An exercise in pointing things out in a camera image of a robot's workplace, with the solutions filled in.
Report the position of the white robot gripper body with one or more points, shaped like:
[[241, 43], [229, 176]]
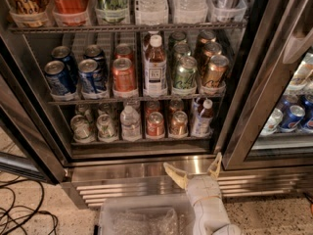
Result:
[[202, 188]]

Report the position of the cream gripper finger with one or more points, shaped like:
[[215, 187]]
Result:
[[214, 169], [179, 176]]

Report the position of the blue label tea bottle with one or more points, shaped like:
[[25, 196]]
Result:
[[202, 118], [196, 103]]

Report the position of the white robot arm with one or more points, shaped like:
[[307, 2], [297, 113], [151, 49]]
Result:
[[211, 218]]

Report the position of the right glass fridge door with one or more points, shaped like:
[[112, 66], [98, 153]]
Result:
[[292, 39]]

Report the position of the small clear water bottle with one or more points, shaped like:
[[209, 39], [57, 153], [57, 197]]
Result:
[[130, 124]]

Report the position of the white label tea bottle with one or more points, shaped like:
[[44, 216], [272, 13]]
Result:
[[155, 67]]

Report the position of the open left fridge door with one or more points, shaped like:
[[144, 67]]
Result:
[[29, 117]]

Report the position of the top clear water bottle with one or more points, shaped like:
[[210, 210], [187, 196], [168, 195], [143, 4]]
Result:
[[151, 12]]

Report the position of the bottom copper can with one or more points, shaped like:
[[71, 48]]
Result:
[[178, 124]]

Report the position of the bottom orange can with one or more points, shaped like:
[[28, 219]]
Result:
[[155, 125]]

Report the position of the clear plastic storage bin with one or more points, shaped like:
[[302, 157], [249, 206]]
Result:
[[148, 215]]

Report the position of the white can right compartment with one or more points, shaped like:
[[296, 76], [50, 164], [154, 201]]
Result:
[[273, 121]]

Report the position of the silver can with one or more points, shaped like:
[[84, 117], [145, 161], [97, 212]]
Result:
[[106, 128], [225, 11], [82, 130]]

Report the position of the front gold lacroix can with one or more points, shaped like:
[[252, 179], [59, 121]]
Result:
[[214, 72]]

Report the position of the gold lacroix can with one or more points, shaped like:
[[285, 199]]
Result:
[[214, 72], [208, 50], [205, 35]]

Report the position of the front green lacroix can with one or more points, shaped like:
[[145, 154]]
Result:
[[184, 79]]

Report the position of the green lacroix can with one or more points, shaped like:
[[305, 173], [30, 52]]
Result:
[[114, 11], [180, 50], [184, 79]]

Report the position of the blue pepsi can right compartment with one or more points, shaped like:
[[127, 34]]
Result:
[[292, 117]]

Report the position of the bottom left silver can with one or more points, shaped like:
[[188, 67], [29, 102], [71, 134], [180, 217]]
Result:
[[82, 130]]

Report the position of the front orange soda can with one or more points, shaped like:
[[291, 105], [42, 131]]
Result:
[[124, 78]]

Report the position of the orange soda can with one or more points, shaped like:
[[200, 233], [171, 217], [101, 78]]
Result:
[[124, 51], [124, 78]]

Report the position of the middle gold lacroix can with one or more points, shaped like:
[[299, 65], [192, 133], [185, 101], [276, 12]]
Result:
[[208, 50]]

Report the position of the middle green lacroix can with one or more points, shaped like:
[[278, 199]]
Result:
[[180, 50]]

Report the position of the front blue pepsi can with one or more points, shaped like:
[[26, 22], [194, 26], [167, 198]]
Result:
[[93, 84]]

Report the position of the blue pepsi can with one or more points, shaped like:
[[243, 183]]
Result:
[[96, 53], [93, 84]]

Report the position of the rear gold lacroix can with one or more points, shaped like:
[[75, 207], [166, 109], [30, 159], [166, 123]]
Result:
[[205, 35]]

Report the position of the rear orange soda can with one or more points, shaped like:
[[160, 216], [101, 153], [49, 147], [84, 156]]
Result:
[[124, 51]]

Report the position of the rear blue pepsi can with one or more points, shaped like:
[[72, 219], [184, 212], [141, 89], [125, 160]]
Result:
[[96, 53]]

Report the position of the front blue soda can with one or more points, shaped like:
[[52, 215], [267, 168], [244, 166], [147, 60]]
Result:
[[61, 84]]

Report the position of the blue soda can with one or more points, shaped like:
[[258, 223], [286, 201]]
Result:
[[61, 84], [64, 54]]

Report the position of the top silver can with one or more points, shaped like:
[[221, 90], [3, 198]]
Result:
[[225, 11]]

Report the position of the rear blue soda can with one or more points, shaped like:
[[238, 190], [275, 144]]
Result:
[[64, 54]]

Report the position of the top green lacroix can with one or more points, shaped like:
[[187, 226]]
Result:
[[114, 11]]

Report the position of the top red cola can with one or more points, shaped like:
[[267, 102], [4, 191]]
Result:
[[70, 12]]

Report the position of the top yellow lacroix can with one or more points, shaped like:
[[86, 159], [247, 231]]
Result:
[[31, 13]]

